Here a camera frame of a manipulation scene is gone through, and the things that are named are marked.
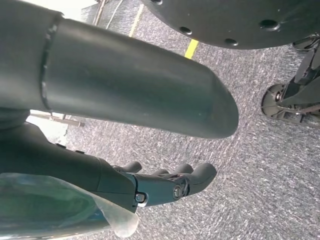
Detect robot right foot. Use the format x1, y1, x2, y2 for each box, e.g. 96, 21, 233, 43
261, 82, 320, 130

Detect black round robot torso plate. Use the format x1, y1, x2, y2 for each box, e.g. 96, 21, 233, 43
141, 0, 320, 51

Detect translucent plastic shield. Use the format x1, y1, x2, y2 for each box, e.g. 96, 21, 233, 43
0, 172, 140, 239

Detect yellow floor tape marker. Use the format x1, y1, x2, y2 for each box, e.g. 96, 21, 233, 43
184, 39, 200, 60

